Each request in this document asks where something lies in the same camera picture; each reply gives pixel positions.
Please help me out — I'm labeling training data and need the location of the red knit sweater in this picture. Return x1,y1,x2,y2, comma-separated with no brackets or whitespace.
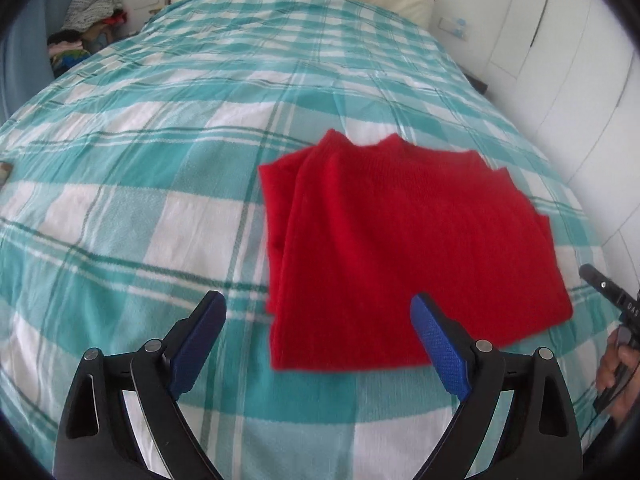
258,128,574,372

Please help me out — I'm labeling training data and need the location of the white wardrobe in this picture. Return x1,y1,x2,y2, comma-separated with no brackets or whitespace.
435,0,640,261

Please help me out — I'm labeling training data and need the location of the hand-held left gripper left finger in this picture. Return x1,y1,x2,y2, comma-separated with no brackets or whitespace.
55,291,227,480

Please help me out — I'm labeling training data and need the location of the pile of clothes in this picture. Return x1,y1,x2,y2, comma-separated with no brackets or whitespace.
47,0,131,76

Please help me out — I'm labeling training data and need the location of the teal plaid bed blanket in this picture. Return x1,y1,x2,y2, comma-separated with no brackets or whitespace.
0,0,626,480

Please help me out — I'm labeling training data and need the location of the white wall socket panel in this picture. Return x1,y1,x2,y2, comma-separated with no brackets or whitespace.
440,16,471,41

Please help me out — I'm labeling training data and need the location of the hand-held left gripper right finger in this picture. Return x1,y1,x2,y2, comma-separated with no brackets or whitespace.
410,292,585,480

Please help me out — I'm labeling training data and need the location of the person's right hand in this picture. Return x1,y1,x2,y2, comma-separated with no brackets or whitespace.
595,327,640,422

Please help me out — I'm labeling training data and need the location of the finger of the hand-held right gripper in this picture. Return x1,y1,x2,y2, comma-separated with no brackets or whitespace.
578,265,623,307

